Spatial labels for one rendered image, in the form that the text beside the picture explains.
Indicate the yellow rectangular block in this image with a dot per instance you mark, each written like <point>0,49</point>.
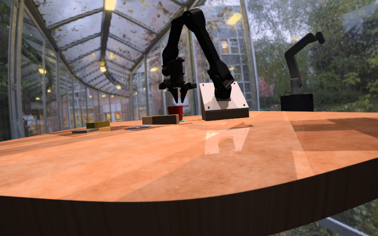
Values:
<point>97,124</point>

